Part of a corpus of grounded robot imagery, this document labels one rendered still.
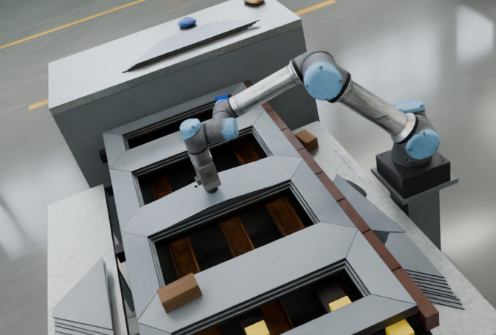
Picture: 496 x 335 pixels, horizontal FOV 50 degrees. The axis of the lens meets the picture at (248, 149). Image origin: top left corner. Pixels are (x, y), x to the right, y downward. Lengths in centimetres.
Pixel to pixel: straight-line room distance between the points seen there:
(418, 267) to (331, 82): 65
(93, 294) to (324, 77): 106
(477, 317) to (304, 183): 71
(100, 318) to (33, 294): 153
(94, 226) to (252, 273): 84
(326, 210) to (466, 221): 128
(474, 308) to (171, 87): 168
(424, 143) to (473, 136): 168
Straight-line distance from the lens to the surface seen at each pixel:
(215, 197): 196
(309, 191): 190
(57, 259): 223
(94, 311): 189
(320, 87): 170
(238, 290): 165
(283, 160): 207
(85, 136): 272
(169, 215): 198
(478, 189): 315
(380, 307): 154
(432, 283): 177
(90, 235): 224
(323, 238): 172
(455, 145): 345
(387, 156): 214
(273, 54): 275
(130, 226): 202
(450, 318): 173
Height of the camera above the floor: 208
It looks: 34 degrees down
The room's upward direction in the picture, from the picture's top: 16 degrees counter-clockwise
